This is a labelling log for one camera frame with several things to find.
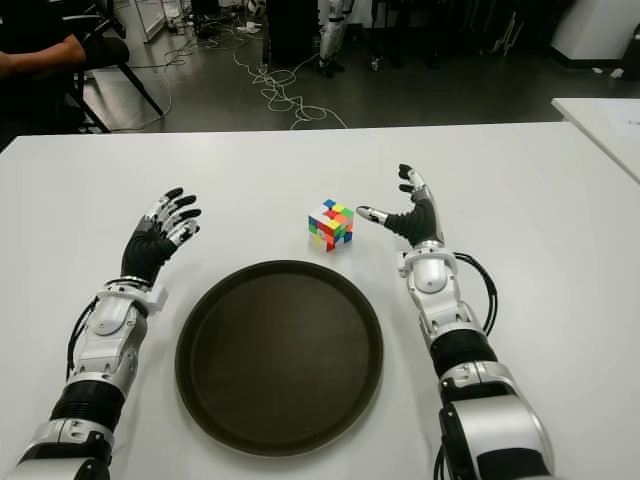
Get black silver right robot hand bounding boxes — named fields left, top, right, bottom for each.
left=354, top=162, right=447, bottom=250

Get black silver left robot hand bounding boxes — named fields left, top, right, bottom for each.
left=121, top=186, right=203, bottom=287

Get multicolour Rubik's cube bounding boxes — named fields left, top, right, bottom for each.
left=307, top=198, right=355, bottom=255

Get dark brown round plate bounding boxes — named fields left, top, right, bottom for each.
left=174, top=259, right=385, bottom=457

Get black wheeled stand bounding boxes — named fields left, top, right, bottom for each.
left=357, top=0, right=444, bottom=71

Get black chair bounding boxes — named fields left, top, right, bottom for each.
left=69, top=7, right=165, bottom=134

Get white side table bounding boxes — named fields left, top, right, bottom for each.
left=550, top=97, right=640, bottom=184

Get grey folded metal stand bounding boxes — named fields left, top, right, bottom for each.
left=492, top=8, right=520, bottom=57

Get white humanoid robot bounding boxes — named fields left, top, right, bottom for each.
left=317, top=0, right=347, bottom=79

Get white board panel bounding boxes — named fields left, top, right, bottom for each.
left=134, top=0, right=169, bottom=44

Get black cabinet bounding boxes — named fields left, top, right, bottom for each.
left=267, top=0, right=321, bottom=67

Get seated person in black shirt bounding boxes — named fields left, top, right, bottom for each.
left=0, top=0, right=89, bottom=136

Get white machine housing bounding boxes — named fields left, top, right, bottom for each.
left=549, top=0, right=640, bottom=69

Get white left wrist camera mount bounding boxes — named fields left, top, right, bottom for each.
left=147, top=285, right=169, bottom=314

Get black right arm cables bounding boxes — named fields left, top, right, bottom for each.
left=451, top=252, right=500, bottom=335

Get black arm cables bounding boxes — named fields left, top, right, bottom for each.
left=62, top=294, right=101, bottom=386
left=451, top=252, right=500, bottom=335

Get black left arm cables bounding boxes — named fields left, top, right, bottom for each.
left=62, top=294, right=101, bottom=386

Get tangled white floor cable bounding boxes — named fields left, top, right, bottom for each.
left=232, top=24, right=349, bottom=131

